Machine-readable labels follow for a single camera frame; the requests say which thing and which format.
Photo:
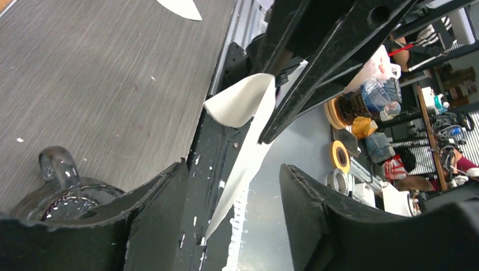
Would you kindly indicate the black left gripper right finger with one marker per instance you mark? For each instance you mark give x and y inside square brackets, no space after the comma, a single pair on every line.
[331,231]

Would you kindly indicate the smoky glass mug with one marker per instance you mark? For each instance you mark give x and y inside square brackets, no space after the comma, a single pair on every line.
[65,194]

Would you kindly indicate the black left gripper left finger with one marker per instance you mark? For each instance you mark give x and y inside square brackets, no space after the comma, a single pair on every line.
[138,231]

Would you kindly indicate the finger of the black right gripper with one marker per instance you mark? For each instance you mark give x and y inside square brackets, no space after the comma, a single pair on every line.
[339,37]
[272,52]

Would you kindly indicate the tape rolls stack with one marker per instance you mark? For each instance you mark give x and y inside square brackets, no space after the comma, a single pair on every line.
[351,123]

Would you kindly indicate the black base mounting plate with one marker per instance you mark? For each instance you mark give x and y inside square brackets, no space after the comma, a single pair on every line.
[210,160]

